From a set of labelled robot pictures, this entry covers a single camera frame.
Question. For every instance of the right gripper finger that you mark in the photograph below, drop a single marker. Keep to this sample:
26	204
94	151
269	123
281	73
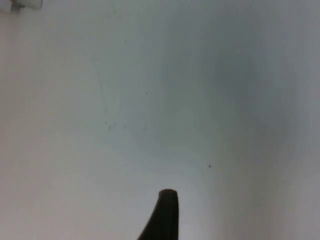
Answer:
165	220

